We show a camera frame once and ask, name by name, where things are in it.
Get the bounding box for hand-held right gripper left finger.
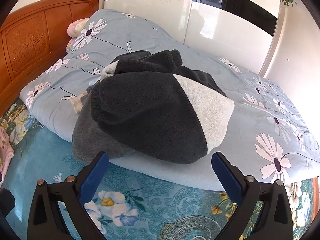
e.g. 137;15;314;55
27;151;110;240

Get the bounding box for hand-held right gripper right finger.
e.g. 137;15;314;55
211;151;293;240

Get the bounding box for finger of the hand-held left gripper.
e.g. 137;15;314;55
0;189;15;217

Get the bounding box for dark grey and white fleece jacket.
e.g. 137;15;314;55
90;49;235;165

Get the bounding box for grey garment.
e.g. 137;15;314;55
72;92;135;163

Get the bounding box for pink fleece cloth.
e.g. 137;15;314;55
0;126;14;180

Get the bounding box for wooden bed footboard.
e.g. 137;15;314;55
310;176;320;200

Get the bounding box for pink floral pillow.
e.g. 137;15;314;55
65;37;78;52
67;19;88;37

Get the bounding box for light blue floral quilt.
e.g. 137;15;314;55
19;9;320;192

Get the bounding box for carved wooden headboard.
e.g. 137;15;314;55
0;0;100;117

